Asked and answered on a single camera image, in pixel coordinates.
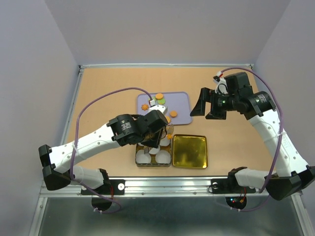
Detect tan round cookie top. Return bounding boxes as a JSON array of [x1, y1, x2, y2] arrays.
[[155, 93, 164, 100]]

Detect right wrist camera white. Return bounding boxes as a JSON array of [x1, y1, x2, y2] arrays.
[[213, 75, 228, 94]]

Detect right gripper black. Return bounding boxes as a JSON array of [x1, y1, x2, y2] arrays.
[[189, 88, 239, 119]]

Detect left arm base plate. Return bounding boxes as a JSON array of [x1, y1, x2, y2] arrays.
[[81, 179, 125, 195]]

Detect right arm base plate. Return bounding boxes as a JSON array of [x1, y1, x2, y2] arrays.
[[209, 178, 256, 194]]

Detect white paper cup top-right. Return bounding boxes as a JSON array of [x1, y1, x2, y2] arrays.
[[160, 137, 170, 147]]

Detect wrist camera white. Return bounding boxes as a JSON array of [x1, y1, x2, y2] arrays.
[[213, 75, 228, 94], [148, 104, 167, 115]]

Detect white paper cup bottom-left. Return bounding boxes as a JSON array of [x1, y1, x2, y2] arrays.
[[135, 149, 151, 164]]

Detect gold tin lid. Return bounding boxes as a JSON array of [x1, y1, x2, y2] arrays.
[[172, 134, 208, 169]]

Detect gold cookie tin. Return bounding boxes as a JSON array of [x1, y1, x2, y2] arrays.
[[135, 141, 172, 168]]

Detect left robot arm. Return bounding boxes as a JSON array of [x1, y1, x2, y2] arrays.
[[38, 105, 168, 194]]

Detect aluminium frame rail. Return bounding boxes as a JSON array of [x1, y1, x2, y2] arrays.
[[39, 175, 304, 198]]

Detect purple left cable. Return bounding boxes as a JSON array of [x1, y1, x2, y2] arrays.
[[69, 87, 156, 214]]

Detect lavender plastic tray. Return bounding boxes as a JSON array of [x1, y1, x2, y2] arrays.
[[151, 91, 192, 125]]

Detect white paper cup bottom-right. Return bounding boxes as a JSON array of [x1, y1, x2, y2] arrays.
[[155, 150, 171, 164]]

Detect metal tongs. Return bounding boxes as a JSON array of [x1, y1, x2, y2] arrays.
[[144, 123, 174, 153]]

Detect tan round cookie right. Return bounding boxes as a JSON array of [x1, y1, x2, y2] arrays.
[[169, 111, 178, 118]]

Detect swirl butter cookie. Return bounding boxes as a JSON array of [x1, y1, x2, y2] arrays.
[[141, 104, 149, 111]]

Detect orange fish cookie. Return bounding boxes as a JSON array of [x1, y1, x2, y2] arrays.
[[165, 133, 173, 140]]

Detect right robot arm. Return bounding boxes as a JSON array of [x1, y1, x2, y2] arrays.
[[190, 72, 315, 201]]

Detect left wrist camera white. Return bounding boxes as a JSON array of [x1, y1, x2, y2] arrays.
[[148, 104, 167, 115]]

